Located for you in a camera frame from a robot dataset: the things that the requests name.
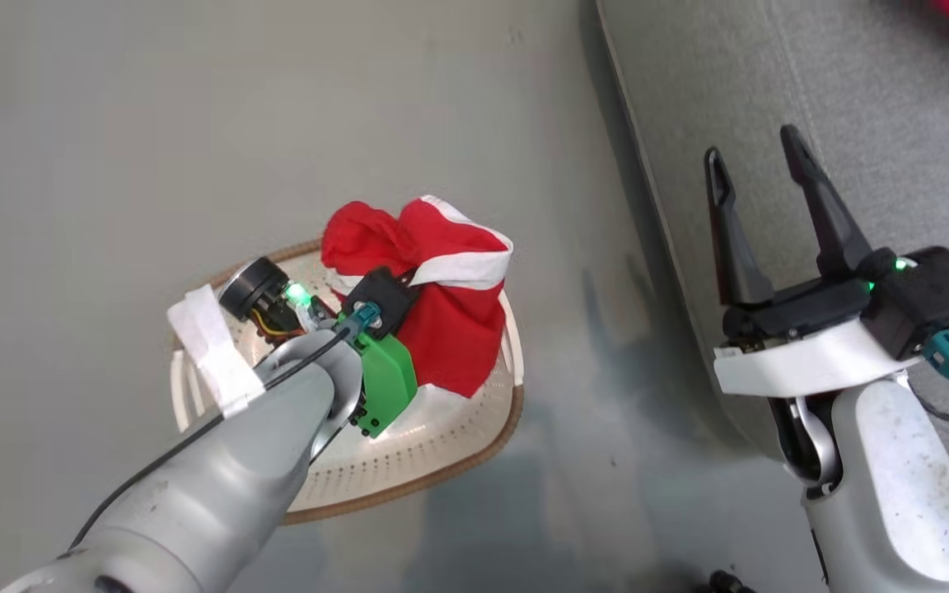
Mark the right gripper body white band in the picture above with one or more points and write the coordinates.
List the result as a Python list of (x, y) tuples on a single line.
[(812, 362)]

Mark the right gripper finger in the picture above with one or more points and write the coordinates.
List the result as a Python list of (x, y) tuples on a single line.
[(738, 255), (833, 218)]

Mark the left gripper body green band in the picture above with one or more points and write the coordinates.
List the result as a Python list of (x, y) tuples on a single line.
[(388, 383)]

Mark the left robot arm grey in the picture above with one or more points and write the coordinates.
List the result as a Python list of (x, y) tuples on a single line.
[(211, 494)]

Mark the grey fabric sofa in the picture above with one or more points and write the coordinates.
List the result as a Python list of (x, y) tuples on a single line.
[(853, 82)]

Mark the white laundry basket brown rim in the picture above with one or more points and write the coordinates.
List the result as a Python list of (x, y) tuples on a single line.
[(441, 445)]

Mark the white tape wrap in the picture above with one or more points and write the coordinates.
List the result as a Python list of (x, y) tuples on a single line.
[(211, 346)]

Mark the small black rounded foot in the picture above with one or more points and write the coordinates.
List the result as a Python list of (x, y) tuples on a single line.
[(730, 582)]

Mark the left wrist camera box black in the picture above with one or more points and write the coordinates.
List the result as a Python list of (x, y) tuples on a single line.
[(384, 298)]

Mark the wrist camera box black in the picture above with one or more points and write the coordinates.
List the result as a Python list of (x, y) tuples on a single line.
[(923, 301), (384, 298)]

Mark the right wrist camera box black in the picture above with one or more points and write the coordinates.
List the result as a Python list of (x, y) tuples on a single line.
[(923, 301)]

